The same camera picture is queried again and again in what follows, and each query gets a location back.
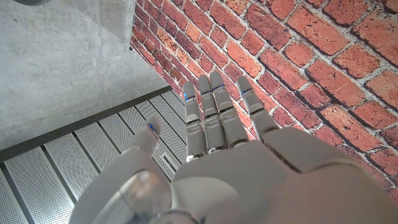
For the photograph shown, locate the red brick print backdrop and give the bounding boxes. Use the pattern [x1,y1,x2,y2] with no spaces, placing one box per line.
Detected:
[129,0,398,203]

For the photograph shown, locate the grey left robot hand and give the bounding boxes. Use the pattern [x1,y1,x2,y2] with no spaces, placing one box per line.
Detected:
[68,71,398,224]

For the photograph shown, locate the perforated metal ceiling panels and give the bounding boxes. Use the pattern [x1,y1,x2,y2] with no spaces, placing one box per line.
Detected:
[0,90,189,224]

